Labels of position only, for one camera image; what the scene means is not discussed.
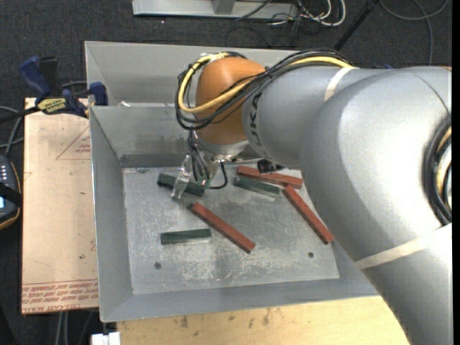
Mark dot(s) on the red-brown flat block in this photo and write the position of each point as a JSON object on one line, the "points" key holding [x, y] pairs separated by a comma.
{"points": [[223, 227], [273, 178], [309, 216]]}

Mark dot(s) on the brown cardboard board, red print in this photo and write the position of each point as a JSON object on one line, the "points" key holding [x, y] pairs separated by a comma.
{"points": [[57, 210]]}

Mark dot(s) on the black cylinder on white bracket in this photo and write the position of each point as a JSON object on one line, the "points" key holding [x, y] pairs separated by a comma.
{"points": [[265, 166]]}

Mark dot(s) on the grey metal bin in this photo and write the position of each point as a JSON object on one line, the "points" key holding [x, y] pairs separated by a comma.
{"points": [[172, 271]]}

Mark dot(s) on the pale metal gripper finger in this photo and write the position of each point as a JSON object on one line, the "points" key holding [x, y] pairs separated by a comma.
{"points": [[186, 166], [178, 189]]}

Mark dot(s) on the dark green flat block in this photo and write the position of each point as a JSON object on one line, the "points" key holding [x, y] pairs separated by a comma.
{"points": [[185, 236], [257, 186], [165, 180]]}

